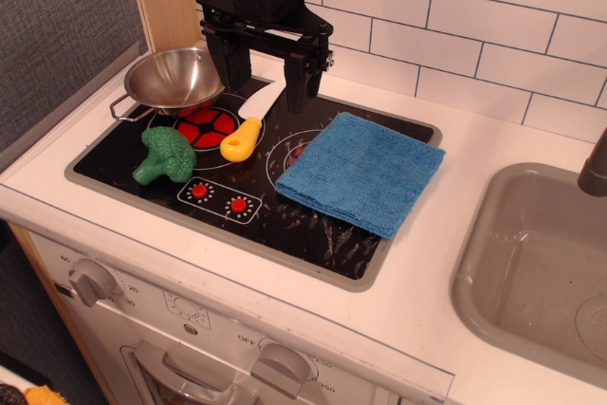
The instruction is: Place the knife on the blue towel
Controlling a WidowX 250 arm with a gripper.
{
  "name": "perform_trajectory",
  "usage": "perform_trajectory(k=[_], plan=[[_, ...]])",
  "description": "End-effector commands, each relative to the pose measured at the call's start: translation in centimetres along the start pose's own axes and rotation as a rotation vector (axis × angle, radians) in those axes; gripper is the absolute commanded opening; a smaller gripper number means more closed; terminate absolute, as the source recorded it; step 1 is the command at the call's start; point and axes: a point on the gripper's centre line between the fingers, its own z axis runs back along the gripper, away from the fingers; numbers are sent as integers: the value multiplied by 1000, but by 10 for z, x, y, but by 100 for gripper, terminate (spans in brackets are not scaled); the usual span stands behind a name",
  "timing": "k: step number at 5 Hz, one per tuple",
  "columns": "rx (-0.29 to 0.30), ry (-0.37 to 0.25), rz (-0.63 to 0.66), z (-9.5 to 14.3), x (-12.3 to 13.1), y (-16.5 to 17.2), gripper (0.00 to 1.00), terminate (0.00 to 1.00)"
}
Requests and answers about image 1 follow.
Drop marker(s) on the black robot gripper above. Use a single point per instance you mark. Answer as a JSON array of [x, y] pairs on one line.
[[224, 20]]

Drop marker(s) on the yellow handled toy knife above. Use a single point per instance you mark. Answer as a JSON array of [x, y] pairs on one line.
[[239, 145]]

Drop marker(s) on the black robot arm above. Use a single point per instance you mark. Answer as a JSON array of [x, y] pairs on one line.
[[277, 44]]

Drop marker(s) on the blue folded towel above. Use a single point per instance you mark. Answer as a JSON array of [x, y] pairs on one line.
[[362, 173]]

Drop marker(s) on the small steel pan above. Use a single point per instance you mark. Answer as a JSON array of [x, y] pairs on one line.
[[170, 82]]

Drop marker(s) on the black toy stovetop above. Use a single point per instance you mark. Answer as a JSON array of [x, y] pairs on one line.
[[272, 227]]

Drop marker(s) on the green toy broccoli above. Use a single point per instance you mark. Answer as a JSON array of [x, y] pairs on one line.
[[169, 154]]

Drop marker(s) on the left red stove knob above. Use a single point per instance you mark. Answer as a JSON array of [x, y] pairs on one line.
[[199, 191]]

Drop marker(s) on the red stove knob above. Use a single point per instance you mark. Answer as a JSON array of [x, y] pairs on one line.
[[239, 205], [199, 191]]

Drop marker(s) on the right red stove knob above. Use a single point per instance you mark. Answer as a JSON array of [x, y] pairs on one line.
[[239, 205]]

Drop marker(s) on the grey timer dial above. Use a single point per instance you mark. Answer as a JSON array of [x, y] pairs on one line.
[[91, 281]]

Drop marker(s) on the grey oven temperature dial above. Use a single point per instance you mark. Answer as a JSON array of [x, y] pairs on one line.
[[282, 369]]

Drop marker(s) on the grey toy sink basin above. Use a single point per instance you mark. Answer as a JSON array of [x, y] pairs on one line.
[[532, 275]]

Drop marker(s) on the grey faucet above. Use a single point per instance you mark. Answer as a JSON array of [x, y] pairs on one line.
[[592, 177]]

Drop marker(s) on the orange and black toy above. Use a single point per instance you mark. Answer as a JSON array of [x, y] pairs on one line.
[[36, 395]]

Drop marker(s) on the oven door with handle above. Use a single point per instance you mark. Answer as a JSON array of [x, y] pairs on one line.
[[180, 375]]

